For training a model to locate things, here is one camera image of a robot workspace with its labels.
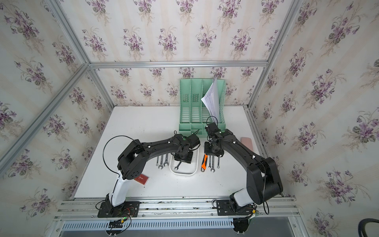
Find white paper sheets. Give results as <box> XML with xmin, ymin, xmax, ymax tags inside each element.
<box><xmin>201</xmin><ymin>78</ymin><xmax>220</xmax><ymax>123</ymax></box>

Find pink eraser block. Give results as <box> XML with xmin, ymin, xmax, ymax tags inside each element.
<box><xmin>240</xmin><ymin>137</ymin><xmax>254</xmax><ymax>151</ymax></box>

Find white plastic storage box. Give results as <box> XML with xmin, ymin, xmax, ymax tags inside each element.
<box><xmin>169</xmin><ymin>150</ymin><xmax>200</xmax><ymax>176</ymax></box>

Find red rectangular packaged box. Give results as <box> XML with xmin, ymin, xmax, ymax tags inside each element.
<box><xmin>134</xmin><ymin>174</ymin><xmax>149</xmax><ymax>186</ymax></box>

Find aluminium frame horizontal bar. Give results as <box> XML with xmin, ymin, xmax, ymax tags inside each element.
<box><xmin>89</xmin><ymin>60</ymin><xmax>268</xmax><ymax>69</ymax></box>

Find long silver open-end wrench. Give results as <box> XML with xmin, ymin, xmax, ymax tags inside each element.
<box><xmin>163</xmin><ymin>154</ymin><xmax>169</xmax><ymax>167</ymax></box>

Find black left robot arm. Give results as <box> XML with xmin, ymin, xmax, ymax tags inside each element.
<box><xmin>107</xmin><ymin>134</ymin><xmax>200</xmax><ymax>207</ymax></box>

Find small green circuit board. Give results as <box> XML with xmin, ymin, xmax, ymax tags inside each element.
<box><xmin>108</xmin><ymin>220</ymin><xmax>124</xmax><ymax>229</ymax></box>

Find orange handled adjustable wrench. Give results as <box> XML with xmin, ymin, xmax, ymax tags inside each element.
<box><xmin>201</xmin><ymin>154</ymin><xmax>208</xmax><ymax>172</ymax></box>

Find green plastic file organizer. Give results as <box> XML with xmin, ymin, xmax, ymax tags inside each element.
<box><xmin>179</xmin><ymin>79</ymin><xmax>214</xmax><ymax>138</ymax></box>

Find black chair part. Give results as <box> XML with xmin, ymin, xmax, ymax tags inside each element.
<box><xmin>358</xmin><ymin>218</ymin><xmax>379</xmax><ymax>237</ymax></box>

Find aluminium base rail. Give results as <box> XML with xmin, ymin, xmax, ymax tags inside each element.
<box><xmin>49</xmin><ymin>197</ymin><xmax>304</xmax><ymax>236</ymax></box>

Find large silver open-end wrench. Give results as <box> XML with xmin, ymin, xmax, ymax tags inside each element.
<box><xmin>158</xmin><ymin>155</ymin><xmax>164</xmax><ymax>170</ymax></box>

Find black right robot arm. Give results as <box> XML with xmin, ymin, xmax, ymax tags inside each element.
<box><xmin>204</xmin><ymin>122</ymin><xmax>283</xmax><ymax>209</ymax></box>

